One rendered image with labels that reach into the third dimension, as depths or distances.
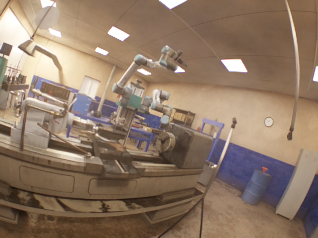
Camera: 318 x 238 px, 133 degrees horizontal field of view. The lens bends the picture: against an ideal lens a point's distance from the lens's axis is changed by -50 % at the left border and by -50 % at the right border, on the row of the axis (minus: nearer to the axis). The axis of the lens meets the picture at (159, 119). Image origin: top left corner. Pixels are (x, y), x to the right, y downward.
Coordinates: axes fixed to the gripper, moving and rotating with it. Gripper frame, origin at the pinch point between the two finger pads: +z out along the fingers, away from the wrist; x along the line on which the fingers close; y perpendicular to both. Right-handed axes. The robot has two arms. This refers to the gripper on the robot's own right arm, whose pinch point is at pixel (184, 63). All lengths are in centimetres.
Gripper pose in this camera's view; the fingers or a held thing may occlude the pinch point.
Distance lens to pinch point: 167.2
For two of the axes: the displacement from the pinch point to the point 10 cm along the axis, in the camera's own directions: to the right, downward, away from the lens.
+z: 7.5, 2.5, 6.2
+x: 2.2, 7.8, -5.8
